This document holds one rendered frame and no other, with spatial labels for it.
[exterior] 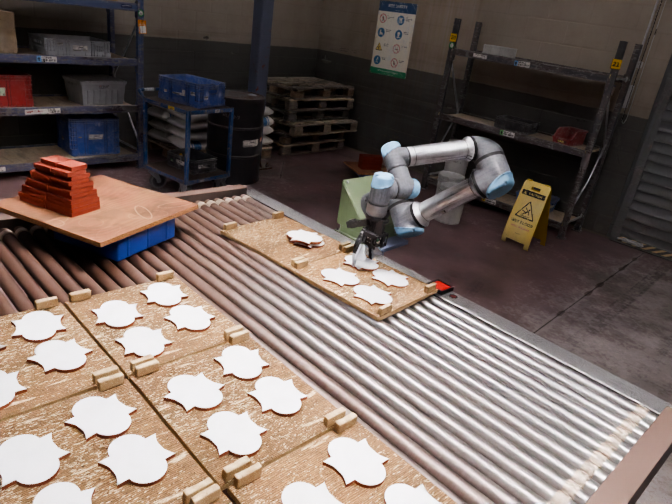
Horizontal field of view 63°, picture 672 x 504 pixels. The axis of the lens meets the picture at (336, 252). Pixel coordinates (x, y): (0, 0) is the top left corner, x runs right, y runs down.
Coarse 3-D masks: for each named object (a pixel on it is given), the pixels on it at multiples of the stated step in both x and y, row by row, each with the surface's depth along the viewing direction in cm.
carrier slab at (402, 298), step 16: (336, 256) 215; (368, 256) 219; (304, 272) 198; (320, 272) 200; (352, 272) 203; (368, 272) 205; (400, 272) 209; (320, 288) 191; (336, 288) 190; (352, 288) 192; (384, 288) 195; (400, 288) 197; (416, 288) 198; (352, 304) 182; (368, 304) 183; (400, 304) 186
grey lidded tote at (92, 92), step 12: (72, 84) 530; (84, 84) 522; (96, 84) 531; (108, 84) 541; (120, 84) 551; (72, 96) 538; (84, 96) 528; (96, 96) 538; (108, 96) 548; (120, 96) 558
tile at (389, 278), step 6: (378, 270) 206; (384, 270) 207; (390, 270) 208; (378, 276) 201; (384, 276) 202; (390, 276) 203; (396, 276) 203; (402, 276) 204; (384, 282) 197; (390, 282) 198; (396, 282) 199; (402, 282) 199
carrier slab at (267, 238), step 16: (256, 224) 234; (272, 224) 236; (288, 224) 239; (240, 240) 216; (256, 240) 218; (272, 240) 220; (288, 240) 223; (336, 240) 229; (272, 256) 207; (288, 256) 209; (304, 256) 210; (320, 256) 213
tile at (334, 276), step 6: (324, 270) 200; (330, 270) 200; (336, 270) 201; (342, 270) 202; (324, 276) 196; (330, 276) 196; (336, 276) 197; (342, 276) 197; (348, 276) 198; (354, 276) 199; (336, 282) 192; (342, 282) 193; (348, 282) 193; (354, 282) 194
